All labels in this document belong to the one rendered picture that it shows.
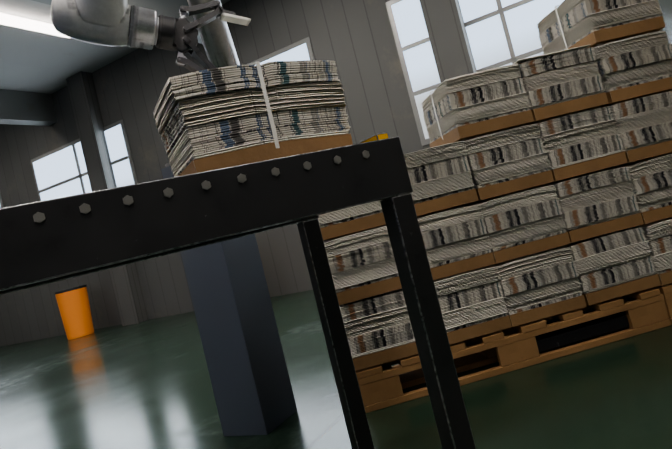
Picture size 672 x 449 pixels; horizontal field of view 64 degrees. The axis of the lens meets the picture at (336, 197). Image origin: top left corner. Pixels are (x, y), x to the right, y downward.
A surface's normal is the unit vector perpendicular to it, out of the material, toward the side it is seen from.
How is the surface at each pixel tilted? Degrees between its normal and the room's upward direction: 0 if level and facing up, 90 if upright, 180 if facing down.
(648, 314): 90
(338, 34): 90
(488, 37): 90
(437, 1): 90
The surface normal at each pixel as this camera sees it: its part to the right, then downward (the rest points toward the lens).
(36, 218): 0.41, -0.14
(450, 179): 0.09, -0.07
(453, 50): -0.46, 0.07
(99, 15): 0.33, 0.56
